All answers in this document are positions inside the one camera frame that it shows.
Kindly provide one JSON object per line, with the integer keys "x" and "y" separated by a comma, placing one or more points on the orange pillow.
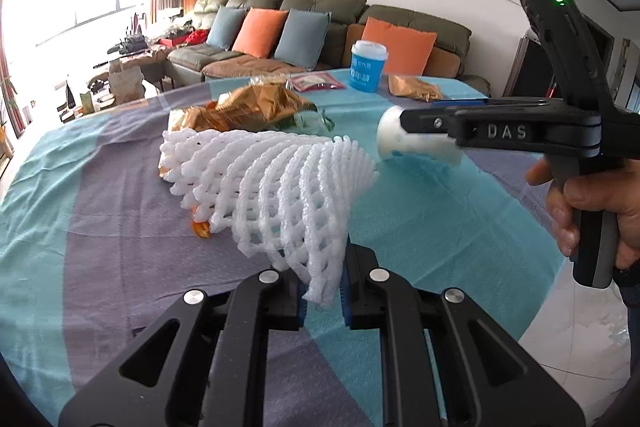
{"x": 259, "y": 32}
{"x": 397, "y": 44}

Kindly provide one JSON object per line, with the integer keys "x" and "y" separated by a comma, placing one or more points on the gold snack wrapper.
{"x": 415, "y": 88}

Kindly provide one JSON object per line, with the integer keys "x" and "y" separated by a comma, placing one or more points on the clear bread wrapper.
{"x": 270, "y": 82}

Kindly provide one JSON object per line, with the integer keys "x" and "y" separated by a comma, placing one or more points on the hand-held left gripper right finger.
{"x": 346, "y": 307}

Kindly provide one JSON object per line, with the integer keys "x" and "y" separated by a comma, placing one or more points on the blue printed tablecloth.
{"x": 125, "y": 227}

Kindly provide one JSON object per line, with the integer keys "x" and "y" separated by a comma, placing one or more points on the red cloth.
{"x": 197, "y": 37}

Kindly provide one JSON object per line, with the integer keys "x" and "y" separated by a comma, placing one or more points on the dotted white paper cup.
{"x": 400, "y": 142}

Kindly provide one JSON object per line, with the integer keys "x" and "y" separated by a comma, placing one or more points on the blue pillow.
{"x": 225, "y": 29}
{"x": 301, "y": 39}

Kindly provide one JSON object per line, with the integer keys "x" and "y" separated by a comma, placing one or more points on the red white packet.
{"x": 317, "y": 83}

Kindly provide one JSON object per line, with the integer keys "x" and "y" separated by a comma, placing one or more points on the white foam net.
{"x": 280, "y": 187}

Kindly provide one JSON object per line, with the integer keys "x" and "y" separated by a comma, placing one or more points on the golden snack bag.
{"x": 265, "y": 107}

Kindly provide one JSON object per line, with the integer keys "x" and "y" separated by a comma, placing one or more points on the brown paper bag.
{"x": 126, "y": 87}

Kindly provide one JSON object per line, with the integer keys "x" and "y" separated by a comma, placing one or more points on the orange peel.
{"x": 202, "y": 229}

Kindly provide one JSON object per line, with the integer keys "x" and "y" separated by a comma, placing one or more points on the pile of clothes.
{"x": 165, "y": 32}

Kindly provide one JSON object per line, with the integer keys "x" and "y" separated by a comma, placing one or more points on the green sofa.
{"x": 325, "y": 2}

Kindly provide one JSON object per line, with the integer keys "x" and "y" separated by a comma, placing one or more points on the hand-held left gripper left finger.
{"x": 287, "y": 304}

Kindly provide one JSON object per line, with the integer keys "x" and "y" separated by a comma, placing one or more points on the blue cup white lid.
{"x": 369, "y": 67}

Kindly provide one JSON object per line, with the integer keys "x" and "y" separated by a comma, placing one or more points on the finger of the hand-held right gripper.
{"x": 425, "y": 124}
{"x": 465, "y": 103}

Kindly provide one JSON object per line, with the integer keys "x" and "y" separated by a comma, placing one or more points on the person's right hand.
{"x": 625, "y": 197}

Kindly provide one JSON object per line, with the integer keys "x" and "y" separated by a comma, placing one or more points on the orange snack bag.
{"x": 200, "y": 119}

